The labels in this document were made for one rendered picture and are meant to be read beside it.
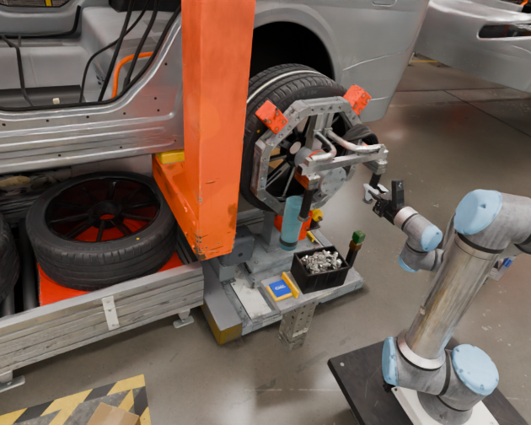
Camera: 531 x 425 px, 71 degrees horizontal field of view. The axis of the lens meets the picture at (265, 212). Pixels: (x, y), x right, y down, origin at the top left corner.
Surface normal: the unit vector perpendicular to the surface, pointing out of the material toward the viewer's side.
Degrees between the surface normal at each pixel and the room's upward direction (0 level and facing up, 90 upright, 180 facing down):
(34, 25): 89
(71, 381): 0
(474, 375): 6
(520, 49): 90
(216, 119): 90
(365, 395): 0
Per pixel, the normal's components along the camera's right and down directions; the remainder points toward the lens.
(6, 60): 0.37, -0.29
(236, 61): 0.48, 0.59
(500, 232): -0.18, 0.53
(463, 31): -0.80, 0.24
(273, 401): 0.11, -0.78
